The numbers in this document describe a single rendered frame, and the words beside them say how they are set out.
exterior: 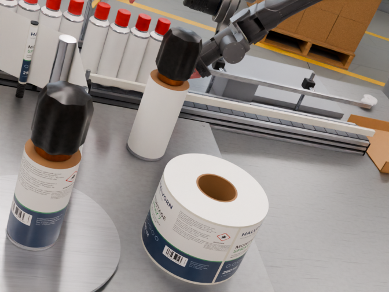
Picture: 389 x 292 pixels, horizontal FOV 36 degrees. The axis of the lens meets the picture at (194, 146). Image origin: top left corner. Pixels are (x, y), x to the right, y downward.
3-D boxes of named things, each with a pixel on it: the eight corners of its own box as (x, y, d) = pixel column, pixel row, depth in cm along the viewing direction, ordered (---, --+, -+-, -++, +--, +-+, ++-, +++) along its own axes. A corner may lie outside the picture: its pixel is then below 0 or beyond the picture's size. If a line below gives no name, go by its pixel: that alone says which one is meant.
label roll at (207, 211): (241, 228, 124) (268, 175, 116) (237, 298, 107) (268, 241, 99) (150, 197, 122) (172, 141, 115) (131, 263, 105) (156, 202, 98)
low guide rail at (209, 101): (4, 65, 143) (6, 58, 142) (4, 62, 144) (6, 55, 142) (372, 137, 180) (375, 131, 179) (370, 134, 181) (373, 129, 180)
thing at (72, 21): (49, 76, 148) (66, 0, 138) (49, 66, 152) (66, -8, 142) (70, 80, 150) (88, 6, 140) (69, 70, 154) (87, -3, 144)
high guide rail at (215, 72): (10, 32, 146) (10, 26, 145) (10, 30, 147) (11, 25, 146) (370, 109, 183) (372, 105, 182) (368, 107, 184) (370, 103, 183)
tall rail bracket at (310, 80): (293, 127, 182) (316, 81, 174) (285, 115, 188) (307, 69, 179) (302, 129, 183) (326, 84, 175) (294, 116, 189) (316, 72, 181)
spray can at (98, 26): (72, 78, 152) (91, 4, 141) (76, 69, 156) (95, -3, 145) (92, 84, 152) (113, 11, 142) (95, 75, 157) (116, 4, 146)
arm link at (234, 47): (263, 32, 158) (247, 6, 154) (274, 46, 148) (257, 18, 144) (226, 58, 160) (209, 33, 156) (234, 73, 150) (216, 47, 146)
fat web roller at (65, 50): (39, 115, 133) (57, 41, 123) (40, 104, 137) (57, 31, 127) (60, 119, 135) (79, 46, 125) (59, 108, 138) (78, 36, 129)
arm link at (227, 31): (241, 38, 159) (230, 21, 156) (246, 47, 153) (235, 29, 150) (219, 53, 160) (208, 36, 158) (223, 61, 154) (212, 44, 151)
